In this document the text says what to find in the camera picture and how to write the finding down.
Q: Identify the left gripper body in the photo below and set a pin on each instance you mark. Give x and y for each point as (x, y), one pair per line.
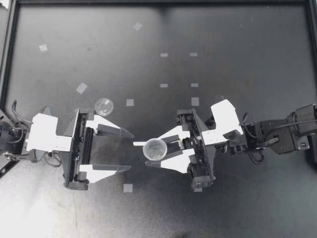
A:
(71, 168)

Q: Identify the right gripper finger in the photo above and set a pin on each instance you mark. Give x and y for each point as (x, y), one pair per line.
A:
(173, 132)
(178, 161)

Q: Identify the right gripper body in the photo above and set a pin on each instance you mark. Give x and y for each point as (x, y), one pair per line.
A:
(203, 168)

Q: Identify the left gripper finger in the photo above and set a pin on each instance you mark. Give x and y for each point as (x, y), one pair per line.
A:
(99, 173)
(106, 126)

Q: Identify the clear plastic cup lid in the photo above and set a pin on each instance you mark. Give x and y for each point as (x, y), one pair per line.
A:
(104, 106)

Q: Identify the small clear plastic cup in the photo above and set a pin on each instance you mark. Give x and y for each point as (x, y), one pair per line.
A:
(154, 149)

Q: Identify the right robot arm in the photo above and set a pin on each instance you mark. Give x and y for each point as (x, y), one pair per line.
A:
(284, 138)

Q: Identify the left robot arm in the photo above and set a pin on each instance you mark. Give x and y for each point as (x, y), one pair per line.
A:
(7, 134)

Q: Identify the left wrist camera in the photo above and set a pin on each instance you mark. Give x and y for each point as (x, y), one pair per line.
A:
(44, 131)

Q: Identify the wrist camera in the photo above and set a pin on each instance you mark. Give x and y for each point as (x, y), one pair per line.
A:
(44, 131)
(225, 116)

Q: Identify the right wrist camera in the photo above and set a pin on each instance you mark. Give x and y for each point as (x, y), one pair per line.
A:
(225, 116)

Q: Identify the black frame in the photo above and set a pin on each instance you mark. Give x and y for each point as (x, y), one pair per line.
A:
(10, 49)

